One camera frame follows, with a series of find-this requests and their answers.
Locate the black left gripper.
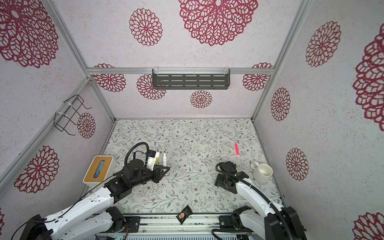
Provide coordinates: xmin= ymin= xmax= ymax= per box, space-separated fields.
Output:
xmin=131 ymin=164 xmax=170 ymax=188

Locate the white red marker pen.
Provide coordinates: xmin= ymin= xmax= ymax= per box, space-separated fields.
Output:
xmin=163 ymin=152 xmax=167 ymax=167

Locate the pink highlighter pen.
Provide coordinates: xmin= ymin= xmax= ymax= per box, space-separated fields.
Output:
xmin=235 ymin=142 xmax=240 ymax=156

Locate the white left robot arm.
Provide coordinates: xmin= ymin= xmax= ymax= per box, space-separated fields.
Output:
xmin=20 ymin=159 xmax=170 ymax=240

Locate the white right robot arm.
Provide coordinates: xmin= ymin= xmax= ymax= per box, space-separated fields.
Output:
xmin=211 ymin=162 xmax=307 ymax=240

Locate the white ceramic mug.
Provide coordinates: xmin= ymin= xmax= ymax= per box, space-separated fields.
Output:
xmin=251 ymin=162 xmax=274 ymax=184

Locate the black snack packet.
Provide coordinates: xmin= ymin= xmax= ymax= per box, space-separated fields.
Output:
xmin=176 ymin=206 xmax=193 ymax=225

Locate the white wooden tissue box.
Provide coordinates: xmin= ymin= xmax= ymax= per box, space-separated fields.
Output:
xmin=83 ymin=156 xmax=117 ymax=188

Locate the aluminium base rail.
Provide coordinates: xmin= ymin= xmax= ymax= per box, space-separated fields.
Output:
xmin=53 ymin=212 xmax=265 ymax=238

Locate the dark metal wall shelf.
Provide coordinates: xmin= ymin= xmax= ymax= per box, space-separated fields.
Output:
xmin=152 ymin=69 xmax=231 ymax=90

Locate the black wire wall rack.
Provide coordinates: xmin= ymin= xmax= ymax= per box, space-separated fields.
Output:
xmin=53 ymin=94 xmax=91 ymax=136

